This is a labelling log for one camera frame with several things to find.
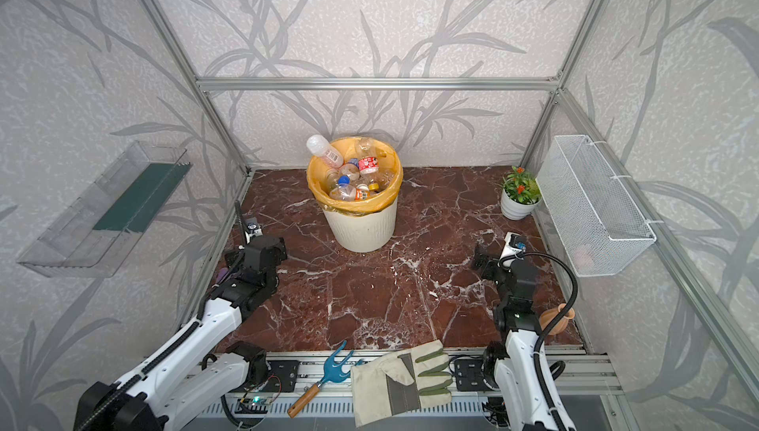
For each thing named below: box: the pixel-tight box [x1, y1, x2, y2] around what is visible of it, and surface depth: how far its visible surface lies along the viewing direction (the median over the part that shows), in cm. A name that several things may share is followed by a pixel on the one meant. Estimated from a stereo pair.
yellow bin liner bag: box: [374, 138, 405, 209], surface depth 88 cm
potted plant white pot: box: [500, 166, 542, 221], surface depth 98 cm
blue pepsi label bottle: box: [339, 158, 361, 182], surface depth 88 cm
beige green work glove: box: [350, 340, 453, 429], surface depth 74 cm
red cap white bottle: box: [306, 134, 344, 169], surface depth 80 cm
